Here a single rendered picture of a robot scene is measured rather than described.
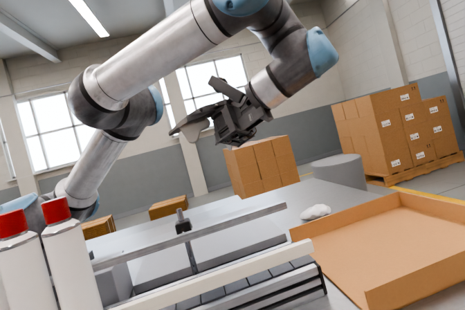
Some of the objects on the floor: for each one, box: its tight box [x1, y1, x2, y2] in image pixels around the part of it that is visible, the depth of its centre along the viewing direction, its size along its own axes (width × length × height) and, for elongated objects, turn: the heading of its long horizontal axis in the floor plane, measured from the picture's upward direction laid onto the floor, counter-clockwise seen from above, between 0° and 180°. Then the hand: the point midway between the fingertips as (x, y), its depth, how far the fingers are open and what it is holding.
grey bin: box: [311, 154, 368, 192], centre depth 248 cm, size 46×46×62 cm
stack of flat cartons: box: [81, 215, 117, 241], centre depth 407 cm, size 64×53×31 cm
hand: (192, 138), depth 62 cm, fingers open, 14 cm apart
